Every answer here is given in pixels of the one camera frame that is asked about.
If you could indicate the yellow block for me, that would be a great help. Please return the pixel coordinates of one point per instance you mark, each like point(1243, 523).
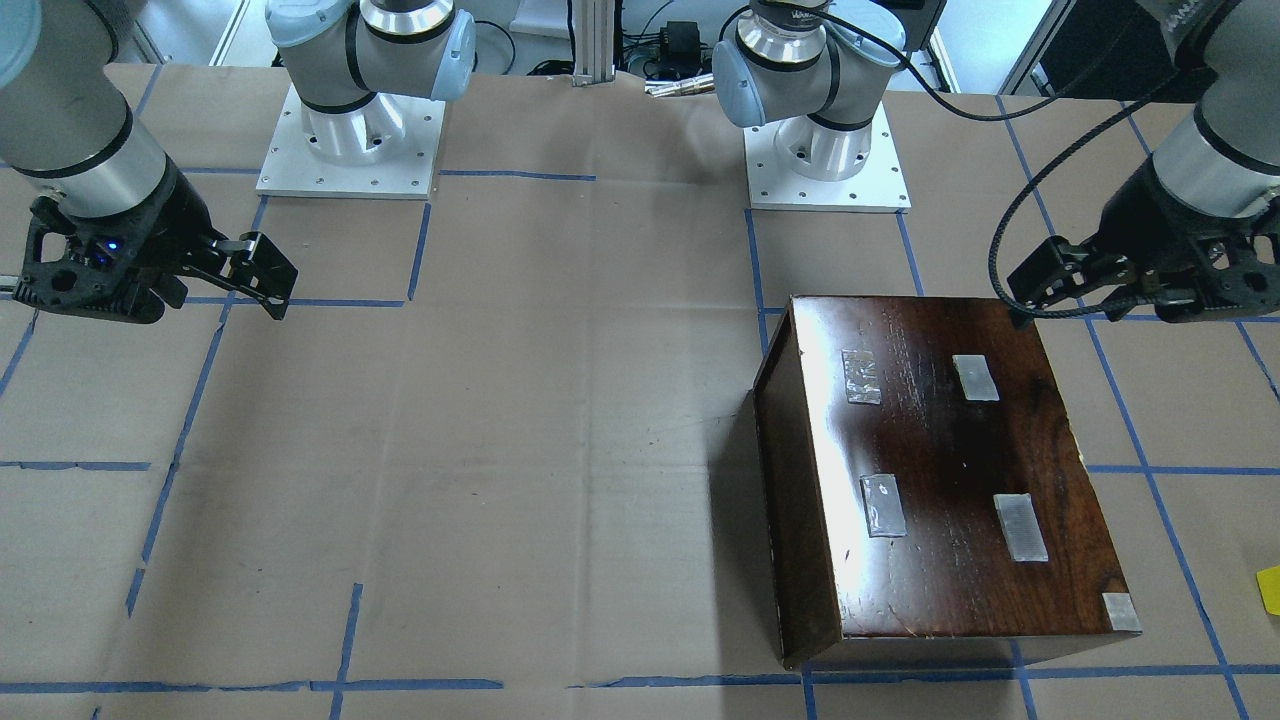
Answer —
point(1268, 584)

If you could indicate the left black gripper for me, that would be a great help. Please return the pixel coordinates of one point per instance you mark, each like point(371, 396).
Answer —
point(1172, 222)

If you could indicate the black power adapter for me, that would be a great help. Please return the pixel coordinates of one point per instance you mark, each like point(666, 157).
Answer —
point(679, 42)

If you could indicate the dark wooden drawer cabinet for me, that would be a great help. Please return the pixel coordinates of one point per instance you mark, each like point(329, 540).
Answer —
point(927, 502)

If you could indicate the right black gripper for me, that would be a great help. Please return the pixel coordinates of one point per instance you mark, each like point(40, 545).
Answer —
point(168, 226)

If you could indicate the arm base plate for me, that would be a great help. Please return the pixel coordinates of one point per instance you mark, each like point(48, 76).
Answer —
point(796, 165)
point(384, 150)

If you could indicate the aluminium frame post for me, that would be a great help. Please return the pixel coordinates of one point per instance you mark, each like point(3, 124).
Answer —
point(595, 39)

